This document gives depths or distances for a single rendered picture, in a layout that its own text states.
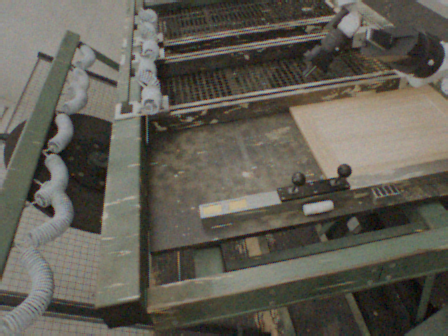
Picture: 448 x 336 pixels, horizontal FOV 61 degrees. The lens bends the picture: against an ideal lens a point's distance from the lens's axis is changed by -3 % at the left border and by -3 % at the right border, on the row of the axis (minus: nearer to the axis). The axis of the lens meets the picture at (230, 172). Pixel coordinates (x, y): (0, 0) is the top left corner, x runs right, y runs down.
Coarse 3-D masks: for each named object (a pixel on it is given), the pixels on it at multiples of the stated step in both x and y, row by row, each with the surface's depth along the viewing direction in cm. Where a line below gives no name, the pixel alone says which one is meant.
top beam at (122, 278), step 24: (120, 72) 163; (120, 96) 147; (120, 120) 135; (144, 120) 143; (120, 144) 124; (144, 144) 132; (120, 168) 115; (144, 168) 122; (120, 192) 107; (144, 192) 114; (120, 216) 100; (144, 216) 106; (120, 240) 94; (144, 240) 100; (120, 264) 88; (144, 264) 93; (96, 288) 84; (120, 288) 84; (144, 288) 88; (120, 312) 83; (144, 312) 85
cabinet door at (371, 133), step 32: (384, 96) 146; (416, 96) 144; (320, 128) 134; (352, 128) 133; (384, 128) 131; (416, 128) 130; (320, 160) 121; (352, 160) 121; (384, 160) 119; (416, 160) 117
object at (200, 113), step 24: (144, 72) 131; (384, 72) 149; (240, 96) 144; (264, 96) 143; (288, 96) 143; (312, 96) 144; (336, 96) 146; (168, 120) 141; (192, 120) 142; (216, 120) 144
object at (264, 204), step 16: (368, 176) 111; (384, 176) 111; (400, 176) 110; (416, 176) 109; (432, 176) 110; (272, 192) 110; (336, 192) 108; (352, 192) 109; (368, 192) 110; (224, 208) 107; (240, 208) 107; (256, 208) 106; (272, 208) 107; (288, 208) 109; (208, 224) 107
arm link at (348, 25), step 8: (344, 8) 146; (336, 16) 148; (344, 16) 148; (352, 16) 142; (328, 24) 150; (336, 24) 149; (344, 24) 144; (352, 24) 143; (336, 32) 148; (344, 32) 147; (352, 32) 145; (336, 40) 148; (344, 40) 148
